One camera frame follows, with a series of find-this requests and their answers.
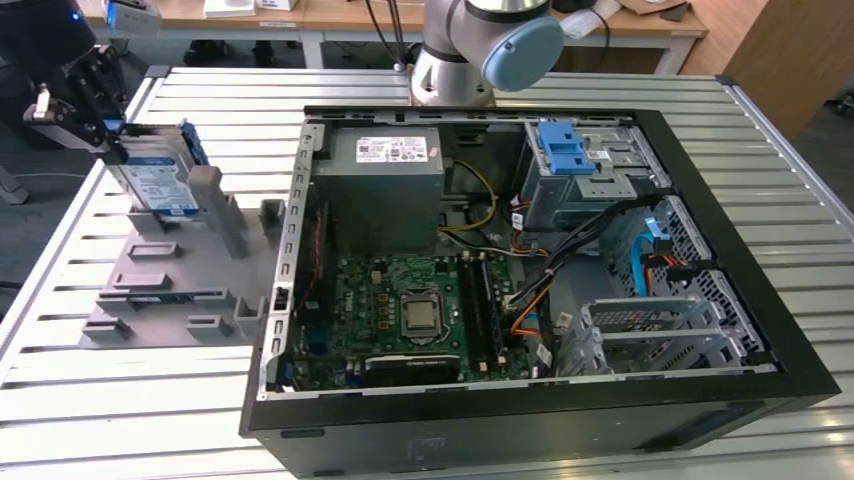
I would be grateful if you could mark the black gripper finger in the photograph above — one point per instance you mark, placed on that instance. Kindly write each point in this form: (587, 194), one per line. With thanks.
(97, 85)
(74, 130)

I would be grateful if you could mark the hard disk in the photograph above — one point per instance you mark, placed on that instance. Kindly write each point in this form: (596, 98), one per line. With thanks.
(161, 185)

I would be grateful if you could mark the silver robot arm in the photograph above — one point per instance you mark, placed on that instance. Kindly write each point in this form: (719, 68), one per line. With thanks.
(454, 50)

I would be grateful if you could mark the silver disk bay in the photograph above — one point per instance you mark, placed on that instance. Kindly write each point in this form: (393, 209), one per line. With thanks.
(661, 334)

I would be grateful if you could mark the white stand foot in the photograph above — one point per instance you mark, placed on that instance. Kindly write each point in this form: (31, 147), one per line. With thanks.
(14, 192)

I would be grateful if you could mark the black chair base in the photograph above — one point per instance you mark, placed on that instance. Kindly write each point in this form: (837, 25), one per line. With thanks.
(264, 52)
(208, 52)

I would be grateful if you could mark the white labelled box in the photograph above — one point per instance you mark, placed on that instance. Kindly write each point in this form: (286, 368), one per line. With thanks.
(277, 4)

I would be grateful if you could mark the grey parts rack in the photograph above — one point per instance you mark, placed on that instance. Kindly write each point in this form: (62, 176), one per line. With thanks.
(188, 265)

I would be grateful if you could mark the green RAM stick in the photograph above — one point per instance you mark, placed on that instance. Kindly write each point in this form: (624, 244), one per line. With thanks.
(495, 315)
(161, 300)

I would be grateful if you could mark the wooden top desk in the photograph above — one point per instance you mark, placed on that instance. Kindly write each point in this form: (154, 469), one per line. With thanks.
(334, 15)

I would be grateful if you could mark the black case fan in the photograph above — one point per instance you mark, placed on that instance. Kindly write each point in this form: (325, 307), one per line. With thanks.
(329, 270)

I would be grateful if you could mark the grey power supply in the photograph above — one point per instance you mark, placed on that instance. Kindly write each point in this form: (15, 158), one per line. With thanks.
(381, 210)

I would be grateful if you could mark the green motherboard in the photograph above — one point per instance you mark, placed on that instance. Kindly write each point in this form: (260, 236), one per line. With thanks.
(361, 280)

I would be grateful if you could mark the silver CPU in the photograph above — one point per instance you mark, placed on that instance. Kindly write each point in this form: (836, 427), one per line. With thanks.
(421, 315)

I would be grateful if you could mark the black graphics card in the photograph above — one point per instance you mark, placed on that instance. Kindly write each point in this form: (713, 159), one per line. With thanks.
(414, 367)

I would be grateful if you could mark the black RAM slot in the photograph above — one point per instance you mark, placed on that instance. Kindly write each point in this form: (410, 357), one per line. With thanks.
(473, 310)

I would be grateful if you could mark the blue drive latch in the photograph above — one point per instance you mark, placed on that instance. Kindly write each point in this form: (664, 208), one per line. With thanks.
(564, 150)

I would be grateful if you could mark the silver drive cage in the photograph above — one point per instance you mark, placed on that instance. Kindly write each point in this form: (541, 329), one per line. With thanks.
(601, 192)

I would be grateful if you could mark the brown cardboard piece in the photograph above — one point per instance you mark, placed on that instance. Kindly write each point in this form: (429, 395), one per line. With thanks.
(651, 6)

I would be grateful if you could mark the black PC case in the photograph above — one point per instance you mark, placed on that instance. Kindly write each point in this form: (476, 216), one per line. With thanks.
(535, 430)

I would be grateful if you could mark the wooden cabinet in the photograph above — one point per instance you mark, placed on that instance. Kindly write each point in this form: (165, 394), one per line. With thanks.
(788, 60)

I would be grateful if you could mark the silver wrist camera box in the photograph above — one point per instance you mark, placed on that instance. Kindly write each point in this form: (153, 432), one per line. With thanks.
(134, 20)

